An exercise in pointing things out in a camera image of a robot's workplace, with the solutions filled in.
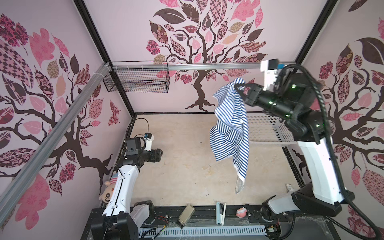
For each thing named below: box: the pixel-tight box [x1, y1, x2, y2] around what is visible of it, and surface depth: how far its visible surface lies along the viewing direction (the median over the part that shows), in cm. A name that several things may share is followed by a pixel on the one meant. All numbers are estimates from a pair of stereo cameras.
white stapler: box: [216, 201, 227, 226], surface depth 73 cm
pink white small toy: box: [236, 206, 248, 219], surface depth 72 cm
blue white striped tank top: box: [209, 78, 250, 194], surface depth 55 cm
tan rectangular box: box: [175, 203, 196, 229], surface depth 73 cm
